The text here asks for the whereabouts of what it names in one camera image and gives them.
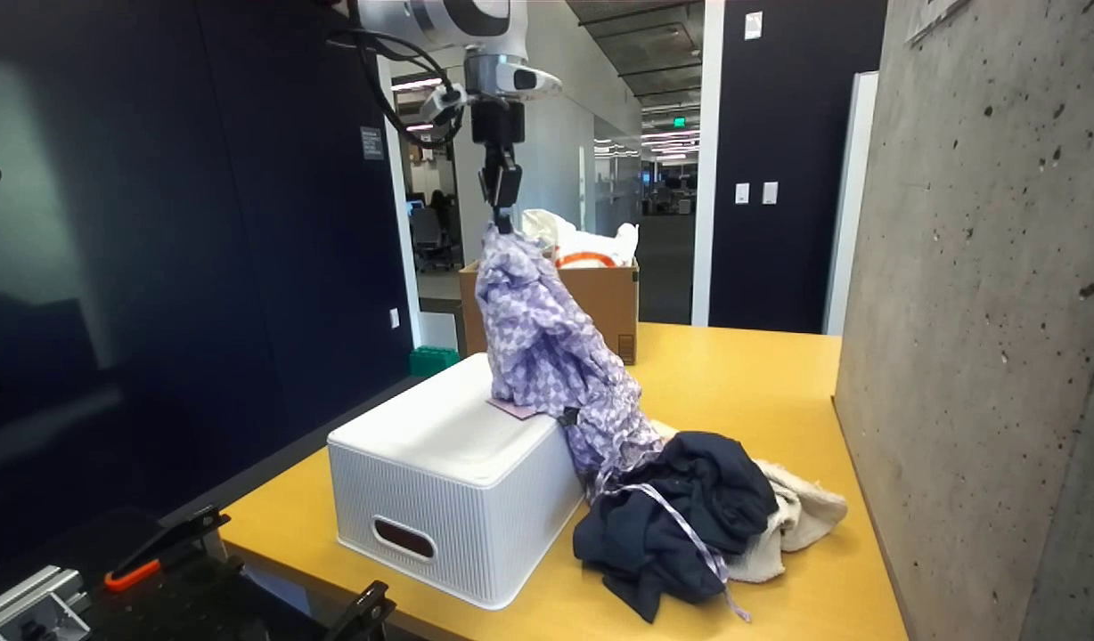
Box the black perforated breadboard plate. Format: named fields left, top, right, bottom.
left=86, top=527, right=396, bottom=641

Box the white leaning panel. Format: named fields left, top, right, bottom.
left=820, top=67, right=885, bottom=338

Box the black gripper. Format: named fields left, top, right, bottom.
left=472, top=101, right=526, bottom=234

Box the teal object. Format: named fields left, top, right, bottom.
left=408, top=343, right=468, bottom=384

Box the dark navy garment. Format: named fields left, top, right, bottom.
left=569, top=429, right=784, bottom=628

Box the beige garment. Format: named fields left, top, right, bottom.
left=637, top=419, right=853, bottom=587

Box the purple white checkered dress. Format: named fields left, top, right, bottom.
left=472, top=227, right=680, bottom=503

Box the brown cardboard box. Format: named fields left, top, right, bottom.
left=456, top=259, right=646, bottom=367

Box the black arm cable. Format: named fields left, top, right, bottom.
left=364, top=29, right=473, bottom=154

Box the white door frame post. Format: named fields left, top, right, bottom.
left=686, top=0, right=732, bottom=332

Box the orange ring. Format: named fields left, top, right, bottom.
left=555, top=251, right=620, bottom=273

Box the thin lavender fabric strap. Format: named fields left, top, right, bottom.
left=614, top=477, right=756, bottom=628

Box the pink cloth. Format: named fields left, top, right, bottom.
left=485, top=395, right=552, bottom=429

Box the aluminium profile rail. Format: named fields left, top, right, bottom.
left=0, top=563, right=93, bottom=641

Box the white plastic basket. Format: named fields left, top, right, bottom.
left=323, top=349, right=592, bottom=615

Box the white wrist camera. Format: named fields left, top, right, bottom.
left=421, top=83, right=472, bottom=124

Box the orange black bar clamp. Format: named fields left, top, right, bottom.
left=98, top=511, right=237, bottom=603
left=323, top=577, right=399, bottom=641

